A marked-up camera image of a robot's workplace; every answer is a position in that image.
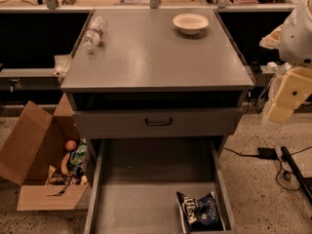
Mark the brown cardboard box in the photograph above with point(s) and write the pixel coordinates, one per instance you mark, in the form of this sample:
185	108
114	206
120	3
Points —
36	143

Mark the grey metal drawer cabinet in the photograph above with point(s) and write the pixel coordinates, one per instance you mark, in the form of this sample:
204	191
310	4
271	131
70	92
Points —
147	63

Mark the white paper bowl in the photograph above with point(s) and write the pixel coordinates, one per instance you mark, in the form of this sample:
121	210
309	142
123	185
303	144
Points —
190	24

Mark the blue chip bag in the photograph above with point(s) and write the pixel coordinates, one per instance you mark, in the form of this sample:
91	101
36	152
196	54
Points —
198	215

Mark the black bar on floor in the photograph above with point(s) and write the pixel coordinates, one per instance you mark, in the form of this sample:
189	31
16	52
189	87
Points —
305	182

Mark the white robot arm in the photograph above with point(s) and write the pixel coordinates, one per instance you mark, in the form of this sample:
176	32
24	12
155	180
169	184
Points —
294	45

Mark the closed grey upper drawer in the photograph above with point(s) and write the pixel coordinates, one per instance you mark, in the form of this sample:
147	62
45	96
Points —
131	123

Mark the orange round fruit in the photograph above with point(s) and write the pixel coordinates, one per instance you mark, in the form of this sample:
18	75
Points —
70	145

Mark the green snack packet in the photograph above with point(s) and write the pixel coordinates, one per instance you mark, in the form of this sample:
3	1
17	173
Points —
77	155

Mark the open grey lower drawer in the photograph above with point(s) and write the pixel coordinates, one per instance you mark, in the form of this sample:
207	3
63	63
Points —
137	179

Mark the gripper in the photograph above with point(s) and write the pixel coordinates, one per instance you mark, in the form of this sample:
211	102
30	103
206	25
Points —
297	41

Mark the yellow banana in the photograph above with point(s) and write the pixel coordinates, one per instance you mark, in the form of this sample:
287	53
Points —
63	165

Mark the black drawer handle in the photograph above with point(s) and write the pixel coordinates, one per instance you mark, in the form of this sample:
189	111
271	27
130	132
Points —
158	123

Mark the black power adapter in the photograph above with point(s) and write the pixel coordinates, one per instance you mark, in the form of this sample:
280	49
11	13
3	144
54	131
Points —
267	153

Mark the clear plastic water bottle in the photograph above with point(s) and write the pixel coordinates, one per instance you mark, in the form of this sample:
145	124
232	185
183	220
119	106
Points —
94	33

